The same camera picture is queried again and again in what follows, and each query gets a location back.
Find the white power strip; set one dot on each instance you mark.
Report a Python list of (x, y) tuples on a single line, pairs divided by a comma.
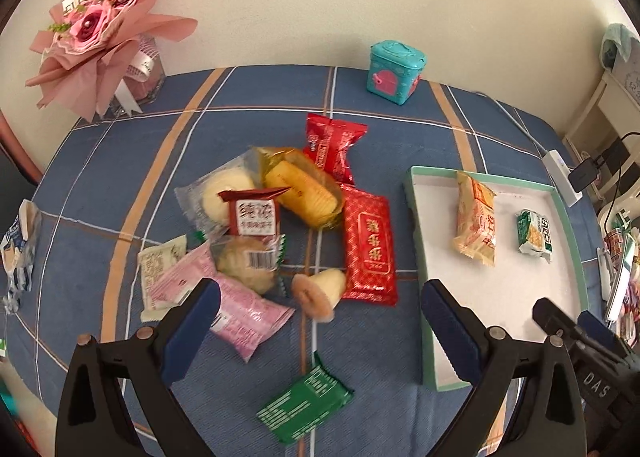
[(560, 175)]

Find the dark green snack packet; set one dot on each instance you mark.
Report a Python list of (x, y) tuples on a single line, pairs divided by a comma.
[(306, 404)]

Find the black charger adapter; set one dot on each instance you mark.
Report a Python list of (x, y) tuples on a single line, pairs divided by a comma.
[(584, 174)]

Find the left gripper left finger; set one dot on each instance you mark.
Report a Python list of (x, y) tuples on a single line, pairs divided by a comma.
[(93, 419)]

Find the green rimmed white tray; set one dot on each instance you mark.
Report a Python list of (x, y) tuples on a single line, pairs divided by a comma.
[(502, 294)]

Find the small red candy packet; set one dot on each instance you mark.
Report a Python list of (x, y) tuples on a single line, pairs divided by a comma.
[(328, 142)]

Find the pink flower bouquet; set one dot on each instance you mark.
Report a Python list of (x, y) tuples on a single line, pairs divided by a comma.
[(102, 54)]

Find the colourful clutter pile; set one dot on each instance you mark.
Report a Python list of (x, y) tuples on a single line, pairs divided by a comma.
[(619, 268)]

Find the red white milk candy packet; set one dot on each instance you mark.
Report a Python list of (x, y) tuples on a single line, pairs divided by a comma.
[(254, 212)]

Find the clear round pastry packet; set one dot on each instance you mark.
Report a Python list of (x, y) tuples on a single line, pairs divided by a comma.
[(200, 201)]

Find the blue white wrapper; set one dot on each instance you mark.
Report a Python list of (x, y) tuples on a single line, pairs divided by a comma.
[(18, 250)]

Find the pink snack packet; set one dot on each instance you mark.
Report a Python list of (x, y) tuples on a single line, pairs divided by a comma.
[(244, 319)]

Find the yellow cake packet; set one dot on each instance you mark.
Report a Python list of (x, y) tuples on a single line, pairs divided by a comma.
[(311, 194)]

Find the orange cracker packet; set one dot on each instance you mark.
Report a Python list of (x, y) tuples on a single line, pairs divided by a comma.
[(476, 221)]

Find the barcode round cookie packet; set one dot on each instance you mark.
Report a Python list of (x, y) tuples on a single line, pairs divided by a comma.
[(253, 261)]

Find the large red cake packet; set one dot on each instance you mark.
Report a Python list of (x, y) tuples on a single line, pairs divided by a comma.
[(369, 248)]

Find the white shelf unit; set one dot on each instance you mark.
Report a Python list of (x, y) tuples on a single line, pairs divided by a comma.
[(607, 127)]

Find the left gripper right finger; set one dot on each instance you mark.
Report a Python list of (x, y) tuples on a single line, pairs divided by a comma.
[(547, 419)]

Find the green white noodle snack packet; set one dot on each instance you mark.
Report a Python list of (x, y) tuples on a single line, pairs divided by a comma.
[(534, 237)]

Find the clear jelly cup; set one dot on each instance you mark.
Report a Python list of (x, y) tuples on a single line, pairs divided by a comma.
[(319, 294)]

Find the teal toy box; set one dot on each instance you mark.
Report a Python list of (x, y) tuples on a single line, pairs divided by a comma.
[(395, 70)]

